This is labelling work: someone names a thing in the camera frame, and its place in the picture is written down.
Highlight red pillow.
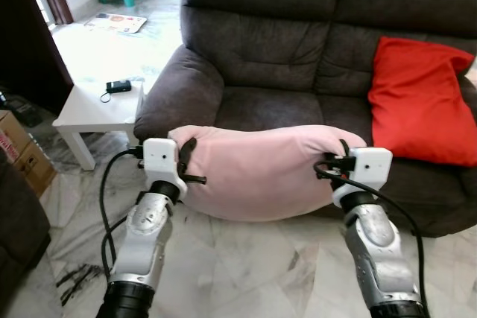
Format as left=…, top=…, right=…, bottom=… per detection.
left=367, top=36, right=477, bottom=168

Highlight black pouch with strap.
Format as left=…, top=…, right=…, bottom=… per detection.
left=101, top=80, right=133, bottom=103

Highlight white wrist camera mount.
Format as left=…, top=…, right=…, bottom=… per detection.
left=142, top=138, right=187, bottom=198
left=332, top=147, right=394, bottom=209

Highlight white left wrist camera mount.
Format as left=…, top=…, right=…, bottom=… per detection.
left=142, top=138, right=187, bottom=198

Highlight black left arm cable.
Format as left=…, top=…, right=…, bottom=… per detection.
left=98, top=147, right=146, bottom=282

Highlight dark fabric armchair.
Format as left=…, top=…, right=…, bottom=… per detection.
left=0, top=150, right=51, bottom=293

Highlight brown cardboard box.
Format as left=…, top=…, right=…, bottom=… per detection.
left=0, top=109, right=57, bottom=198

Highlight white side table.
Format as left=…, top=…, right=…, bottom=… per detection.
left=52, top=82, right=146, bottom=171

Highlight flat printed play board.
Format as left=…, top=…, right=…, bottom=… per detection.
left=83, top=13, right=148, bottom=34

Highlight grey-brown fabric sofa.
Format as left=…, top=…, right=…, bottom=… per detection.
left=134, top=0, right=477, bottom=238

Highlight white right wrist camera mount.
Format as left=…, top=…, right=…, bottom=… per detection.
left=332, top=147, right=394, bottom=209

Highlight pink pillow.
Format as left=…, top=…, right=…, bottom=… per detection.
left=168, top=124, right=367, bottom=222

